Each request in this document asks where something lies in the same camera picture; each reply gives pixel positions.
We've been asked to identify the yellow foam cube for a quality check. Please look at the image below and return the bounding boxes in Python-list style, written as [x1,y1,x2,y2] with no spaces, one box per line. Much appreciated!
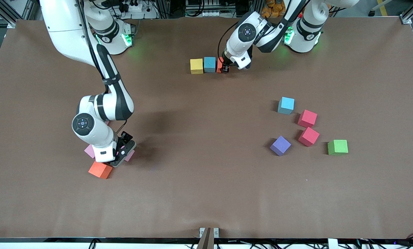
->
[190,58,204,75]

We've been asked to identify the pile of orange fruit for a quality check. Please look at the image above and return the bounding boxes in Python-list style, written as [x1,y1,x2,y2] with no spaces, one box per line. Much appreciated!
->
[261,0,287,18]

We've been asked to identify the brown post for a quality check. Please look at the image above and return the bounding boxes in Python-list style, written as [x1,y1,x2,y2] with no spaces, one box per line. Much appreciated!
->
[196,227,215,249]

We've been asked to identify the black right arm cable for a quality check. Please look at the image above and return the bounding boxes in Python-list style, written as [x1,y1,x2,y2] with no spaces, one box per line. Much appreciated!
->
[115,119,128,135]

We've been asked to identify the red foam cube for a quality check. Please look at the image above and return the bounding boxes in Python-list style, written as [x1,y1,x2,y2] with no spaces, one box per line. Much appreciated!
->
[298,110,318,128]
[298,127,320,147]

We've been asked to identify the white power strip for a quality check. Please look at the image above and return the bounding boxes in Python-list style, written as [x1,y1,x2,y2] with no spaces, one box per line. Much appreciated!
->
[122,0,149,13]

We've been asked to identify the green foam cube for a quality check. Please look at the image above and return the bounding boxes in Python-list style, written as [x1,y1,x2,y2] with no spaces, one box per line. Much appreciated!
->
[328,139,349,156]

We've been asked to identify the purple foam cube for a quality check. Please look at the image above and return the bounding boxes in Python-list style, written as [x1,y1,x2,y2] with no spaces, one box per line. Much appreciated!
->
[270,136,292,156]

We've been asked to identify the metal table edge bracket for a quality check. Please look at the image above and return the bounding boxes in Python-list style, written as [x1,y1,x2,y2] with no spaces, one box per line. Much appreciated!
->
[199,227,219,238]

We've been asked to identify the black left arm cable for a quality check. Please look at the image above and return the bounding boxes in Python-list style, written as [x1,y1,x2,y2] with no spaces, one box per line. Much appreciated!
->
[217,21,240,58]

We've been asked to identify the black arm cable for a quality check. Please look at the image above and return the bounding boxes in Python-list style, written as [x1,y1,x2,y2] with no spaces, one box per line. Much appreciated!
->
[115,119,128,135]
[217,21,240,58]

